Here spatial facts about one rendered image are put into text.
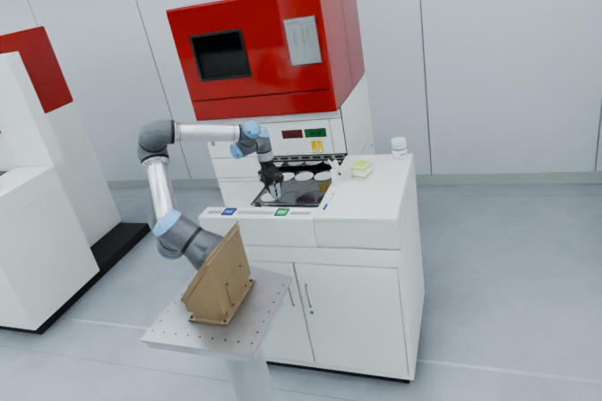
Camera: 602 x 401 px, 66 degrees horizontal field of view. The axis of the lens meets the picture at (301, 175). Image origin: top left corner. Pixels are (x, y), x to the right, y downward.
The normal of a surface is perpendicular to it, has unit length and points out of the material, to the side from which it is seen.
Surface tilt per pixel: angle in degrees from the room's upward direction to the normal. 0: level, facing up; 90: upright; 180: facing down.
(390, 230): 90
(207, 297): 90
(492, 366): 0
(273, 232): 90
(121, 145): 90
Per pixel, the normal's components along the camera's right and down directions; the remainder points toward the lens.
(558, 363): -0.18, -0.89
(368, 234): -0.30, 0.45
